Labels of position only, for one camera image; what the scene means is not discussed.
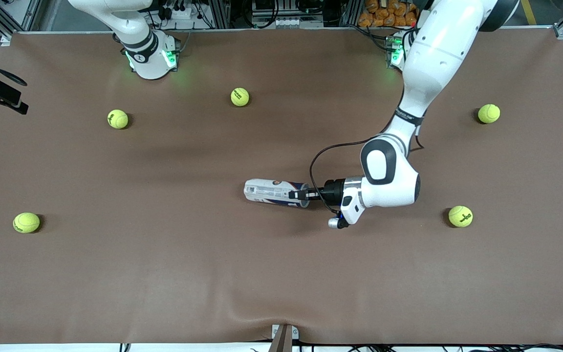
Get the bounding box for white blue tennis ball can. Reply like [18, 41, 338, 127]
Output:
[244, 178, 310, 208]

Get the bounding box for yellow tennis ball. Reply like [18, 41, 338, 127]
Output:
[13, 212, 41, 234]
[448, 205, 474, 228]
[107, 109, 129, 130]
[477, 103, 501, 124]
[230, 87, 250, 107]

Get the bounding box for brown table mat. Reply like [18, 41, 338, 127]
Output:
[0, 28, 563, 345]

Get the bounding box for orange packages pile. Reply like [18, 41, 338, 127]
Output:
[358, 0, 419, 28]

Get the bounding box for white power strip with plugs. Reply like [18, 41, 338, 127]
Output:
[157, 0, 199, 22]

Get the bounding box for metal clamp bracket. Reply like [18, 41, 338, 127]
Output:
[268, 324, 300, 352]

